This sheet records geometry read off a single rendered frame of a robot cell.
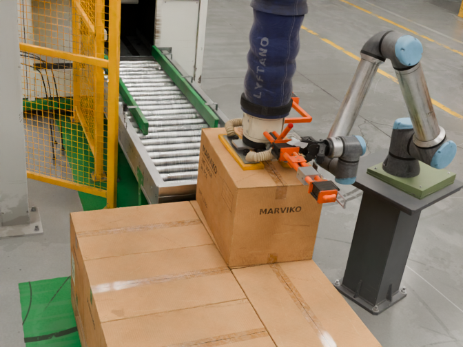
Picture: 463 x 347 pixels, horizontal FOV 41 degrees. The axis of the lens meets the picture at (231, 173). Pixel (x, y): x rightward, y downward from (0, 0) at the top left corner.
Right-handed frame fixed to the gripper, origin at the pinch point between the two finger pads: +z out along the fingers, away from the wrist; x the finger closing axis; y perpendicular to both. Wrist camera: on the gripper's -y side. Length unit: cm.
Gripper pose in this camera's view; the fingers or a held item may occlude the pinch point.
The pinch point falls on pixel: (288, 153)
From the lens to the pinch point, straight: 254.4
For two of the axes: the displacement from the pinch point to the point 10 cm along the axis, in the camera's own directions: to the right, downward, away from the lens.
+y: -3.6, -4.6, 8.1
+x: 1.0, -8.8, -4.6
